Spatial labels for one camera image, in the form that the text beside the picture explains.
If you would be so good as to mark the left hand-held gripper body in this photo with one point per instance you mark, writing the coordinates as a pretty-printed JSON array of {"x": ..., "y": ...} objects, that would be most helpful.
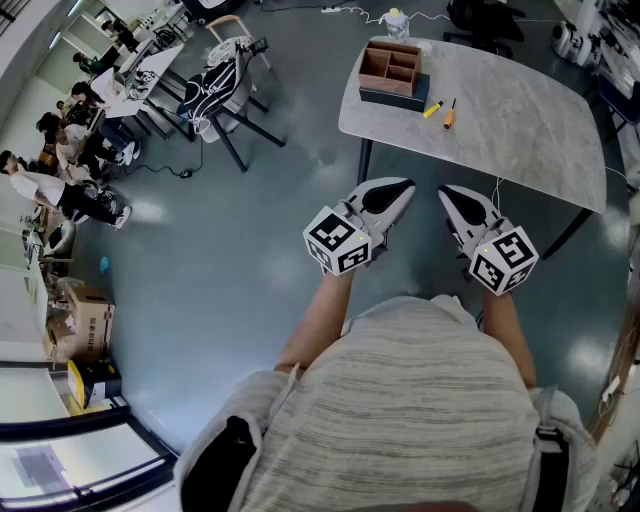
[{"x": 337, "y": 240}]

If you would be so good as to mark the yellow and black box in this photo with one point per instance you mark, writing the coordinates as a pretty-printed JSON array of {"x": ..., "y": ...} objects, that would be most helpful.
[{"x": 92, "y": 382}]

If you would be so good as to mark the black power adapter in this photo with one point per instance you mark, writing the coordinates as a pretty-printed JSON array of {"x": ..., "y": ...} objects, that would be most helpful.
[{"x": 186, "y": 174}]

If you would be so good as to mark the black table leg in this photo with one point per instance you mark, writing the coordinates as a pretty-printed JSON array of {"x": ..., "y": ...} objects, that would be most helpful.
[
  {"x": 364, "y": 162},
  {"x": 567, "y": 234}
]

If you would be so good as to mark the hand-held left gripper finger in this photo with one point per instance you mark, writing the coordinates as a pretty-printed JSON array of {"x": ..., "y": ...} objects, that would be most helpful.
[
  {"x": 392, "y": 210},
  {"x": 382, "y": 187}
]

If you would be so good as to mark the black office chair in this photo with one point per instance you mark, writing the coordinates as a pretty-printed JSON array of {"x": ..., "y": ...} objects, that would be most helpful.
[{"x": 485, "y": 22}]

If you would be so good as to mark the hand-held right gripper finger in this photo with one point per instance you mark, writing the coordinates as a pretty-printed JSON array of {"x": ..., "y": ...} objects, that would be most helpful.
[
  {"x": 457, "y": 220},
  {"x": 477, "y": 210}
]

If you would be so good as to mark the grey chair with black legs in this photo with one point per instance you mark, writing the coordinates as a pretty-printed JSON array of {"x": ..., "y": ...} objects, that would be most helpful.
[{"x": 240, "y": 95}]

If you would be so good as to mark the small teal item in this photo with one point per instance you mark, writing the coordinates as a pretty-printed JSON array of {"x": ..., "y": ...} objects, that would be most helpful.
[{"x": 104, "y": 265}]

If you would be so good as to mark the brown wooden organizer box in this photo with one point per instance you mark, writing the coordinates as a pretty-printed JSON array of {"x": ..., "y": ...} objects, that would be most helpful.
[{"x": 382, "y": 80}]

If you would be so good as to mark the black and white backpack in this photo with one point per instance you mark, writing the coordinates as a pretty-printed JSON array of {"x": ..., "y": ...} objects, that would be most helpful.
[{"x": 210, "y": 92}]

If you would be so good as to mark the small black monitor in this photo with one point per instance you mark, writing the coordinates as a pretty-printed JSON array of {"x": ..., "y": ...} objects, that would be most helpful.
[{"x": 259, "y": 47}]

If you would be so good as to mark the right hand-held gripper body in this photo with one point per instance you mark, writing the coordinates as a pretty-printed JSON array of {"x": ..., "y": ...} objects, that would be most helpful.
[{"x": 505, "y": 260}]

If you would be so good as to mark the white patterned round cushion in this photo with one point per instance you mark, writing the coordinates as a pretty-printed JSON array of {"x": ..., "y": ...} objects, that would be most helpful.
[{"x": 222, "y": 50}]

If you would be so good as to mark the white power strip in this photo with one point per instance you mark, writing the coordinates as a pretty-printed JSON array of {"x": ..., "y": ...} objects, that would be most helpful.
[
  {"x": 611, "y": 387},
  {"x": 331, "y": 9}
]

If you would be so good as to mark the light wooden chair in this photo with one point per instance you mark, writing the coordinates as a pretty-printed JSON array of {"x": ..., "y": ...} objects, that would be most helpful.
[{"x": 227, "y": 18}]

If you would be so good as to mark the person's grey striped shirt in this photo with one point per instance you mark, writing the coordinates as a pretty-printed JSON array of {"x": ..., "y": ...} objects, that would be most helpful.
[{"x": 400, "y": 400}]

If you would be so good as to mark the blue chair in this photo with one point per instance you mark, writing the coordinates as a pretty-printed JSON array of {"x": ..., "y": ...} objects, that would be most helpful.
[{"x": 617, "y": 100}]

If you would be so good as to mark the brown cardboard box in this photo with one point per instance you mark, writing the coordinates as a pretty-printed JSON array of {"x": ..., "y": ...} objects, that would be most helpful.
[{"x": 87, "y": 320}]

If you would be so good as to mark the person's right forearm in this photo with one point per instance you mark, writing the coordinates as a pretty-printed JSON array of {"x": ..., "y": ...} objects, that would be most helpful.
[{"x": 507, "y": 335}]

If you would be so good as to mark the black-framed glass door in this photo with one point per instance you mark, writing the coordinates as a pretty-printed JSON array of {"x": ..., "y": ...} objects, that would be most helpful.
[{"x": 75, "y": 430}]

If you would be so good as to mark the white desk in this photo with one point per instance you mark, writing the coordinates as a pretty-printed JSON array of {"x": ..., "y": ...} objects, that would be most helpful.
[{"x": 155, "y": 65}]

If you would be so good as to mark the person's left forearm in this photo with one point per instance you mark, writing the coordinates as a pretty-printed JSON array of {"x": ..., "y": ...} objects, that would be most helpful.
[{"x": 315, "y": 325}]

